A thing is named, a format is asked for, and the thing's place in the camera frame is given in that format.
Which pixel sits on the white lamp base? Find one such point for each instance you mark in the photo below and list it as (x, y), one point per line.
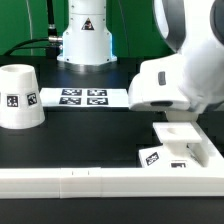
(173, 152)

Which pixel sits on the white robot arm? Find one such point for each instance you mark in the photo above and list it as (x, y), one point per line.
(191, 79)

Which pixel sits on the white lamp shade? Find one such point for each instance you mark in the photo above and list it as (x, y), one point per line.
(20, 103)

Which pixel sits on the white L-shaped fence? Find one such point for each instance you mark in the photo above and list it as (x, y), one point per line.
(205, 180)

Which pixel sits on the black cable connector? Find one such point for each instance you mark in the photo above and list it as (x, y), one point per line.
(54, 39)

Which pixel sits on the white lamp bulb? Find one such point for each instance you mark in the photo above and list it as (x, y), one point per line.
(181, 116)

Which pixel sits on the white marker tag plate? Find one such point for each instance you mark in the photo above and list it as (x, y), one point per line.
(84, 97)

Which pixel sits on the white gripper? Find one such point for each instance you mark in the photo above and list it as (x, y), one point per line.
(155, 87)

